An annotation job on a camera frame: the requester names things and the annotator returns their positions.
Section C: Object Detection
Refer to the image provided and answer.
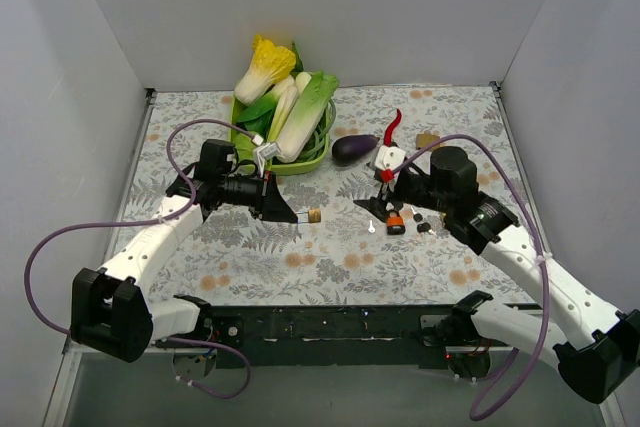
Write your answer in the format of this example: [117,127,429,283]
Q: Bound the orange padlock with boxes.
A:
[386,209,406,236]

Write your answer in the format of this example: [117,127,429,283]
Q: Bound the long green white cabbage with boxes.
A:
[275,71,339,163]

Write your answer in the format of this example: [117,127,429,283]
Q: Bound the green bok choy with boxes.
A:
[237,92,279,123]

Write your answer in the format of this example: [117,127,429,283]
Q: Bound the green long beans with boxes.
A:
[297,100,337,162]

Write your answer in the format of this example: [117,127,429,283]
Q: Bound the floral table mat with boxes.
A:
[150,85,528,305]

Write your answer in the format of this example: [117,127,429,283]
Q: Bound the round green cabbage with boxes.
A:
[233,133,256,160]

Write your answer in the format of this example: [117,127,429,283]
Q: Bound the small brass padlock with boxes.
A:
[296,209,322,224]

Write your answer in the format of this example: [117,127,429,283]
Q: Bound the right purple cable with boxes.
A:
[389,133,556,422]

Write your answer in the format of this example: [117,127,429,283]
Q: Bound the purple cable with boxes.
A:
[23,117,265,400]
[389,133,556,422]

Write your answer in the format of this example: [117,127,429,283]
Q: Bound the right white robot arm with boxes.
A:
[372,146,639,404]

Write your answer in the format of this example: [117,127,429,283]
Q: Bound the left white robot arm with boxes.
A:
[70,139,298,362]

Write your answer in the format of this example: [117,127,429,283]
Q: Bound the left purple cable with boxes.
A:
[23,117,265,400]

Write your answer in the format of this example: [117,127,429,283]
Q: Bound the red chili pepper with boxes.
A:
[383,109,402,147]

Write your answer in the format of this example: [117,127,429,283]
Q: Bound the green plastic basket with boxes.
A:
[227,94,337,177]

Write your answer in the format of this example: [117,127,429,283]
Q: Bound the white green leek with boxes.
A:
[267,85,299,142]

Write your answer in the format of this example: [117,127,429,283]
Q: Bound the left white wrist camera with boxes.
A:
[252,142,280,176]

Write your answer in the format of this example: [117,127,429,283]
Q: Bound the black head keys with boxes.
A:
[410,206,435,235]

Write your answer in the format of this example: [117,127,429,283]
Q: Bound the purple eggplant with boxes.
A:
[331,134,379,167]

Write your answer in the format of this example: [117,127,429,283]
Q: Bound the yellow leaf napa cabbage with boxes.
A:
[234,34,296,106]

